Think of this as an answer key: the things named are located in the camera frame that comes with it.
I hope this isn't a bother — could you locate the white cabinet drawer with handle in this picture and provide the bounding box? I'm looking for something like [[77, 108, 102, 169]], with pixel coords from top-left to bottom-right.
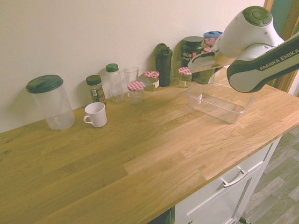
[[174, 137, 282, 224]]

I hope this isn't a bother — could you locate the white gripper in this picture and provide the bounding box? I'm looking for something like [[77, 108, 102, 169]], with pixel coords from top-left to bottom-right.
[[187, 51, 221, 74]]

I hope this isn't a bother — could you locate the labelled jar with checkered lid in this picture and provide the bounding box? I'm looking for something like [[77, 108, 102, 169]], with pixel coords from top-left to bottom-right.
[[142, 70, 161, 92]]

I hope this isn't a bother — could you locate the empty jar with checkered lid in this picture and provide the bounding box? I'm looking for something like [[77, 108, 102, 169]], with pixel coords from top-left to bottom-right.
[[127, 81, 146, 106]]

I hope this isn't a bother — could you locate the white tub with blue lid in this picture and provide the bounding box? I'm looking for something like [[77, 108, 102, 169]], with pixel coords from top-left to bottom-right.
[[203, 30, 224, 48]]

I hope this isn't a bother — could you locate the dark Vega protein tub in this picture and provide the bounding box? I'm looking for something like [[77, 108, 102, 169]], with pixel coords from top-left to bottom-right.
[[181, 35, 206, 83]]

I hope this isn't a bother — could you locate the spice jar with dark lid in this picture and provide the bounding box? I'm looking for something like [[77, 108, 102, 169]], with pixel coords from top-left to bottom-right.
[[85, 74, 107, 106]]

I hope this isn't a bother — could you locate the metal drawer handle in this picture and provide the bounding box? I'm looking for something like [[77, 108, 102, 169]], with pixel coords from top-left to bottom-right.
[[220, 168, 249, 189]]

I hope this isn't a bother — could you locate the tall clear drinking glass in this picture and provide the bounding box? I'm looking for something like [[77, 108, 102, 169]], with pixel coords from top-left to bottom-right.
[[123, 66, 146, 94]]

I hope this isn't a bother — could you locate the clear rectangular plastic container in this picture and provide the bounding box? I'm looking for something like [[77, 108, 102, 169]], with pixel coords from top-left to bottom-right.
[[185, 81, 256, 125]]

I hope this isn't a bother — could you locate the white ceramic mug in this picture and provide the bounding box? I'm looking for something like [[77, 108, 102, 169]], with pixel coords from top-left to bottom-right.
[[83, 101, 108, 128]]

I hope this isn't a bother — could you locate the black shaker bottle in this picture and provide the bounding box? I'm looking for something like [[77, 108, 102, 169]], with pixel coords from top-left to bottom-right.
[[154, 42, 174, 88]]

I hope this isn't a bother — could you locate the clear bottle with green lid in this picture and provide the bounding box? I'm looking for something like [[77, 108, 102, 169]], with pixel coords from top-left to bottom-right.
[[105, 63, 125, 104]]

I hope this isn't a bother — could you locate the large clear canister green lid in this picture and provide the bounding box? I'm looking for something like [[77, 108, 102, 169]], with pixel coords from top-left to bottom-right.
[[25, 74, 76, 131]]

